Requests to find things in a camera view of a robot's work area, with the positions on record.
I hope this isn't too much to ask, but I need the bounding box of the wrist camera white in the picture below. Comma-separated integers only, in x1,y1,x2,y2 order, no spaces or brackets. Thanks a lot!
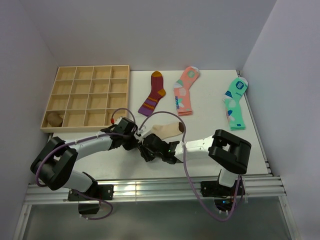
134,125,151,142
110,116,124,126

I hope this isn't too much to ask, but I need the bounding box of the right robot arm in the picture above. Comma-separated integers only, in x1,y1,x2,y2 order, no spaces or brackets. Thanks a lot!
138,129,252,195

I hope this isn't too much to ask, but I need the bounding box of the cream brown striped sock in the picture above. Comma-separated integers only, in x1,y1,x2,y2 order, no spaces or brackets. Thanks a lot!
150,122,185,140

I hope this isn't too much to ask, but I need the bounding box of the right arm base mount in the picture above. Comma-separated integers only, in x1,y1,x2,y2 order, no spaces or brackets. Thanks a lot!
200,180,237,198

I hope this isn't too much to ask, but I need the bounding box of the wooden compartment tray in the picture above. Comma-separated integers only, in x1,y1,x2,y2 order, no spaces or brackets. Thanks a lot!
40,65,130,133

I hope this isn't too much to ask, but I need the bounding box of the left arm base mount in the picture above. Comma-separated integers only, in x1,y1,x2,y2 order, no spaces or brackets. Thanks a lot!
67,184,115,216

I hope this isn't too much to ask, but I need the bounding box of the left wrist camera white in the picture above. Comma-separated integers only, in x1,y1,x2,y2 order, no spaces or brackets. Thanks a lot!
110,116,124,126

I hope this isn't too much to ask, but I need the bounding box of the aluminium rail frame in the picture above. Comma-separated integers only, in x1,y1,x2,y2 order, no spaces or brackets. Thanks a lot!
13,129,296,240

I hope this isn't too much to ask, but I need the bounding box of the pink patterned sock pair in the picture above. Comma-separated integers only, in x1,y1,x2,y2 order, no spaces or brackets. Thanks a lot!
173,66,200,116

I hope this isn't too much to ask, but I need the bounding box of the maroon purple striped sock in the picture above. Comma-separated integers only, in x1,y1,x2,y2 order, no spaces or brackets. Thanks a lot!
138,71,166,117

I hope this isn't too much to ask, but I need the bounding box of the mint green patterned sock pair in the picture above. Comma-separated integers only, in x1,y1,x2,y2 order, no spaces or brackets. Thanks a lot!
222,77,248,131

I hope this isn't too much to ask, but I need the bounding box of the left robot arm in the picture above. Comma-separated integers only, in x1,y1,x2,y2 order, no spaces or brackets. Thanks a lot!
30,117,137,200

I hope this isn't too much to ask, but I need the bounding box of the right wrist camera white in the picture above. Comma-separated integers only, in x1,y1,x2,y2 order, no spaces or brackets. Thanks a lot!
134,125,151,142

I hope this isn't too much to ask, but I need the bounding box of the tan brown ribbed sock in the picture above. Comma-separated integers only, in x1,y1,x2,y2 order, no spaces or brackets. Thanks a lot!
46,112,63,127

